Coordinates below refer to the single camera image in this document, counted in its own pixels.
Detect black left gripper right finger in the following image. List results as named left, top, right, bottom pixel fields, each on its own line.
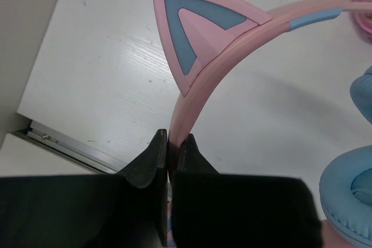
left=170, top=135, right=323, bottom=247

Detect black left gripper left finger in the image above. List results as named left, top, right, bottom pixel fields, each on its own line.
left=1, top=129, right=167, bottom=247

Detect pink blue cat-ear headphones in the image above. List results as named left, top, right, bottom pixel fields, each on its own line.
left=153, top=0, right=371, bottom=247

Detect aluminium front rail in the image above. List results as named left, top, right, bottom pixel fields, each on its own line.
left=13, top=120, right=127, bottom=174

